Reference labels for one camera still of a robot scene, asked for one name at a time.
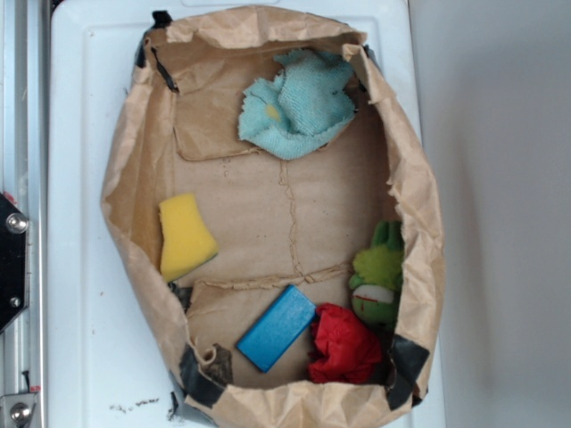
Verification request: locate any light blue terry cloth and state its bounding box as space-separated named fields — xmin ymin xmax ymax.
xmin=238 ymin=49 xmax=356 ymax=161

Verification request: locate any brown paper bag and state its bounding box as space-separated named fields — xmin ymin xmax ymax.
xmin=102 ymin=5 xmax=445 ymax=427

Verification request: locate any yellow sponge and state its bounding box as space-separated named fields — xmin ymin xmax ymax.
xmin=159 ymin=193 xmax=219 ymax=283

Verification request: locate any blue rectangular block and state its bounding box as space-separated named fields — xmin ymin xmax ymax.
xmin=236 ymin=284 xmax=316 ymax=373

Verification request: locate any green plush toy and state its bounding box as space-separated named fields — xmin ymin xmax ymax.
xmin=349 ymin=220 xmax=404 ymax=331

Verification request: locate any red crumpled paper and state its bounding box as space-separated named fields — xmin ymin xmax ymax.
xmin=308 ymin=303 xmax=383 ymax=384

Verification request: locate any black metal mounting plate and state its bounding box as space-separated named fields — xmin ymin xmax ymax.
xmin=0 ymin=193 xmax=29 ymax=333

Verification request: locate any aluminium frame rail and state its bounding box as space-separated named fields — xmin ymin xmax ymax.
xmin=1 ymin=1 xmax=52 ymax=427

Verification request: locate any metal corner bracket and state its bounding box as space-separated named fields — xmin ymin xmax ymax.
xmin=1 ymin=388 xmax=38 ymax=428

